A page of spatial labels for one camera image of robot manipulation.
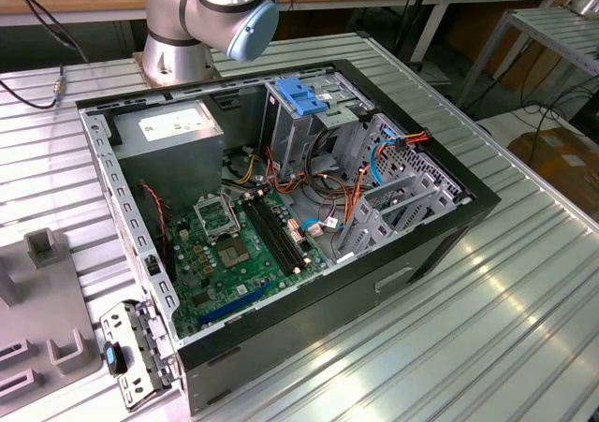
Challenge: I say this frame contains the blue data wire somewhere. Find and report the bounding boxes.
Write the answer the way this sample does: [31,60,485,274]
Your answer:
[368,129,400,188]

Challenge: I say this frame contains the orange power wire black plug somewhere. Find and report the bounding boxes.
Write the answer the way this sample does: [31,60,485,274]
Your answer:
[394,130,431,151]

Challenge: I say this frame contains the grey metal disk bay cage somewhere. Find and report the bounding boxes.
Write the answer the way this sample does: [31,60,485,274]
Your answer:
[332,111,473,267]

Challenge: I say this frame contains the black RAM slot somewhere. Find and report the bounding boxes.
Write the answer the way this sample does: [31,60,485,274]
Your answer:
[257,193,309,268]
[252,196,302,271]
[241,199,292,277]
[246,197,298,274]

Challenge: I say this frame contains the grey optical drive cage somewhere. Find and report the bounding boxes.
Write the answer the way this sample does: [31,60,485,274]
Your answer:
[258,73,376,180]

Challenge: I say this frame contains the CPU socket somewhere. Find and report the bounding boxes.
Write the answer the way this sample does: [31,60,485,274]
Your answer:
[214,235,255,270]

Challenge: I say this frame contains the metal socket cover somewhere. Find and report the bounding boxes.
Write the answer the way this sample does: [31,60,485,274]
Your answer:
[192,191,241,243]

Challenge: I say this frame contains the blue drive cage latch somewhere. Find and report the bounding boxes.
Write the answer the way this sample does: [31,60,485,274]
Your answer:
[274,78,329,118]

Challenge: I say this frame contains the blue expansion slot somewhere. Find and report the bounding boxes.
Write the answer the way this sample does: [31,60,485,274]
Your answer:
[196,279,275,328]

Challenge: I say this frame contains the green motherboard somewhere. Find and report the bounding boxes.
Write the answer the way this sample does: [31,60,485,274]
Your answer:
[166,188,329,342]

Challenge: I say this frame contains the black PC case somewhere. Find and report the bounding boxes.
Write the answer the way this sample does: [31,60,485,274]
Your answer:
[74,58,502,417]

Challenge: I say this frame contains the grey power supply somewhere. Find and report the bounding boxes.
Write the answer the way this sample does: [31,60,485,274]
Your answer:
[110,98,226,213]

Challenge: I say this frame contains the black latch blue stripe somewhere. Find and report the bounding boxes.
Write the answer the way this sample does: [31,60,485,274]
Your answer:
[101,341,129,377]

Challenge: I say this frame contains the large cardboard box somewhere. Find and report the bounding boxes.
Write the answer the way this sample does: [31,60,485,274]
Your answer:
[506,129,599,211]

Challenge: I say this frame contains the grey parts rack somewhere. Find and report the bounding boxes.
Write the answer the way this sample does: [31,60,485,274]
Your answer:
[0,228,103,400]

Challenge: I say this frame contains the blue wire white plug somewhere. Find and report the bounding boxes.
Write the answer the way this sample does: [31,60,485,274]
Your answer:
[300,216,339,238]

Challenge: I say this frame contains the orange red wire bundle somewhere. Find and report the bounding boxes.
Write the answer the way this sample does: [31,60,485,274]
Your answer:
[263,145,376,230]

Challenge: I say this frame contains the black wire bundle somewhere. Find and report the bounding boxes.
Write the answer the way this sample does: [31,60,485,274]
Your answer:
[302,129,350,204]

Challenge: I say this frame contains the yellow wire bundle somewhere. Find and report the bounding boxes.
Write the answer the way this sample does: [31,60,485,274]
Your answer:
[237,153,259,184]

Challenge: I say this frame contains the red black fan wire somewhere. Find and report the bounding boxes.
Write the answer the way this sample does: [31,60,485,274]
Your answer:
[139,182,169,267]

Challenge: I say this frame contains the black hanging cables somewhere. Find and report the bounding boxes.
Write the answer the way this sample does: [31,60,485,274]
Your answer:
[395,0,434,64]

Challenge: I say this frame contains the metal expansion bracket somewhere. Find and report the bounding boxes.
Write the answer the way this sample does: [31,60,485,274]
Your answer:
[99,299,183,413]

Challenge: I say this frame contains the black cable metal connector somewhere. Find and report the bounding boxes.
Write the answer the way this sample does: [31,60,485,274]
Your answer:
[0,63,66,110]

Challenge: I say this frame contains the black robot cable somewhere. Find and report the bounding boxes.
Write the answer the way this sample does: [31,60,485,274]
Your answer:
[7,0,91,64]

